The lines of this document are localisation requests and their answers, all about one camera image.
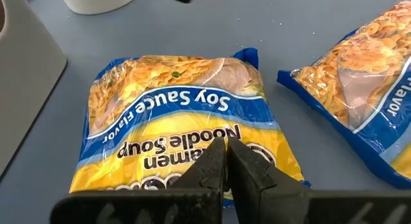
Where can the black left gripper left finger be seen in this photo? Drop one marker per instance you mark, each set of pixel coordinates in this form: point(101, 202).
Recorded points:
point(144, 206)

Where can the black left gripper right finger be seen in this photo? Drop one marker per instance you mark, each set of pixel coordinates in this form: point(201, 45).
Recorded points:
point(289, 206)

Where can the snake plant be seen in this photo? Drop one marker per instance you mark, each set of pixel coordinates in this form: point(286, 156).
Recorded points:
point(96, 1)

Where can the blue Maruchan soy ramen packet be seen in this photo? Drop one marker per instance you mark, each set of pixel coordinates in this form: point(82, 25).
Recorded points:
point(363, 73)
point(180, 105)

